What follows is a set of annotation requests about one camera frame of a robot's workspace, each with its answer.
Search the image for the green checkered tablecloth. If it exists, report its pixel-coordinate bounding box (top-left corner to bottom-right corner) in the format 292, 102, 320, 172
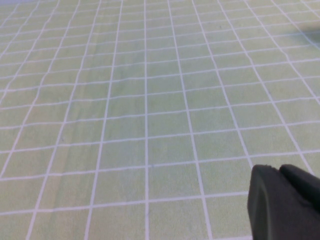
0, 0, 320, 240

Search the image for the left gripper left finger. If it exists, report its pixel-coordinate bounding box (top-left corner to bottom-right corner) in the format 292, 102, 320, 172
247, 164, 320, 240

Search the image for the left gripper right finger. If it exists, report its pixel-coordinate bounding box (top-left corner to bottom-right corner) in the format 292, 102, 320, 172
278, 164, 320, 216

